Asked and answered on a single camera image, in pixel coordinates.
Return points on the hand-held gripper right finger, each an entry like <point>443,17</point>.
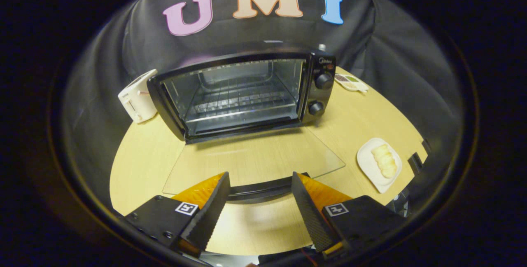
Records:
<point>313,217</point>

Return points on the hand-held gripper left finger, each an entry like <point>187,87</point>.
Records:
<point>208,213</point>

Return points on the pale bread pastry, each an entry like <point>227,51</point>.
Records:
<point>385,160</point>

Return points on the black toaster oven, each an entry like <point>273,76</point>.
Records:
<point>319,94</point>

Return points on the white pop-up toaster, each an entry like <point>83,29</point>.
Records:
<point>136,98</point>

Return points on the white square plate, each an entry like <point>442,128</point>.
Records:
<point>367,164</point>

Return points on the white sectioned spice dish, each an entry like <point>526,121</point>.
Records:
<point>350,82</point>

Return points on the black backdrop cloth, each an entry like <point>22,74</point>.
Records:
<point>247,32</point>

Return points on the black table edge bracket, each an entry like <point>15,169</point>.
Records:
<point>427,146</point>
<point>416,162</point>

